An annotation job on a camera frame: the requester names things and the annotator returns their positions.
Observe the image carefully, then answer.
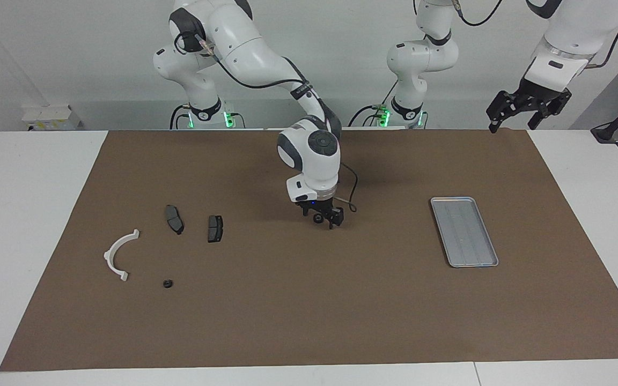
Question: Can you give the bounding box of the silver metal tray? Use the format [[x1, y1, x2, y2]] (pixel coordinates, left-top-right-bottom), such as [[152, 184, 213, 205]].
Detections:
[[430, 197, 499, 268]]

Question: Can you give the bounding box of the brown table mat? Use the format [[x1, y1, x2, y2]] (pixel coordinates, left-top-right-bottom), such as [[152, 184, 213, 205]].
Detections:
[[0, 129, 618, 372]]

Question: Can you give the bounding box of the curved dark brake pad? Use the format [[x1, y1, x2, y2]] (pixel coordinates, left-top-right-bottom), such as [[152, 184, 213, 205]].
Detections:
[[165, 205, 185, 235]]

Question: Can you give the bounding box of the white power strip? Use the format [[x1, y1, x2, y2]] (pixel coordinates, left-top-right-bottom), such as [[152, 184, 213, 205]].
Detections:
[[22, 105, 82, 131]]

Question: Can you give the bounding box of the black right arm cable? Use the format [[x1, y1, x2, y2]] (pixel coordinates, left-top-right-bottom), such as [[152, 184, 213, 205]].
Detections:
[[179, 31, 359, 214]]

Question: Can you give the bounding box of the black base power cable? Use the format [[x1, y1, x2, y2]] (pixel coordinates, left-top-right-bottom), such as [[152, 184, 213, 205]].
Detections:
[[348, 80, 399, 127], [170, 105, 192, 129]]

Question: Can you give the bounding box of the white curved plastic bracket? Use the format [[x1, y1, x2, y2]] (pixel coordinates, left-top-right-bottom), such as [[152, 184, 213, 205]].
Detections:
[[104, 229, 141, 282]]

